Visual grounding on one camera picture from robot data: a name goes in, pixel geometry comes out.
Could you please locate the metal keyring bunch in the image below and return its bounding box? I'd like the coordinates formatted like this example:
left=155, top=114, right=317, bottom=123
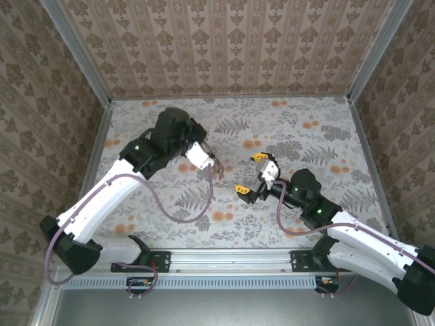
left=203, top=142, right=226, bottom=181

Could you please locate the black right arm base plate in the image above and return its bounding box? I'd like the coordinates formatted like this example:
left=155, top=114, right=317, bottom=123
left=290, top=250, right=341, bottom=274

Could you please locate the floral patterned table cover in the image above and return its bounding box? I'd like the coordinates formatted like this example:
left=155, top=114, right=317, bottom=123
left=90, top=96, right=381, bottom=249

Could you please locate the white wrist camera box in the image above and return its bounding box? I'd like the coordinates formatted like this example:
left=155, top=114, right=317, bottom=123
left=256, top=158, right=282, bottom=191
left=185, top=141, right=215, bottom=170

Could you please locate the black connector box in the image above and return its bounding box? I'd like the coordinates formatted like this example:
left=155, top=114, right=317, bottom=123
left=315, top=275, right=341, bottom=294

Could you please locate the aluminium back frame rail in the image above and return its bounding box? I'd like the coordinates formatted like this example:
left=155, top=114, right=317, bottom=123
left=110, top=94, right=351, bottom=101

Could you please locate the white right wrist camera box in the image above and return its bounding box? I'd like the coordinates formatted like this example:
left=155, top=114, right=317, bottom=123
left=256, top=158, right=282, bottom=191

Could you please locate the aluminium side frame rail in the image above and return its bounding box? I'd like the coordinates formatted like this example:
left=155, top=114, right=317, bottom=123
left=32, top=101, right=115, bottom=326
left=348, top=100, right=435, bottom=326

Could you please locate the grey metal sheet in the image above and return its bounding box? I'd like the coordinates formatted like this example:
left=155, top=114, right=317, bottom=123
left=50, top=287, right=421, bottom=326

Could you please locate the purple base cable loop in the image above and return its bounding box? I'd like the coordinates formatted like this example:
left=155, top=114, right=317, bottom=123
left=118, top=264, right=160, bottom=297
left=315, top=273, right=360, bottom=296

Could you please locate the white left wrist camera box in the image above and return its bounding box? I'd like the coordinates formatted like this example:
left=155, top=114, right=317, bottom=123
left=185, top=141, right=215, bottom=170

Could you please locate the aluminium frame post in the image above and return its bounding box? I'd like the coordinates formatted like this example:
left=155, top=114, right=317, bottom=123
left=39, top=0, right=113, bottom=107
left=347, top=0, right=415, bottom=105

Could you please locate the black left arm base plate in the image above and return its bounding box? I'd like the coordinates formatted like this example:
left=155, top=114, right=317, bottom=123
left=110, top=250, right=171, bottom=274

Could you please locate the slotted grey cable duct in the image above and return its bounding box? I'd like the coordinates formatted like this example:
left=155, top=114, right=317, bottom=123
left=60, top=275, right=341, bottom=291

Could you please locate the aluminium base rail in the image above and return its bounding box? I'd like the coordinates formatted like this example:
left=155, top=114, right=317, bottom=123
left=149, top=249, right=320, bottom=273

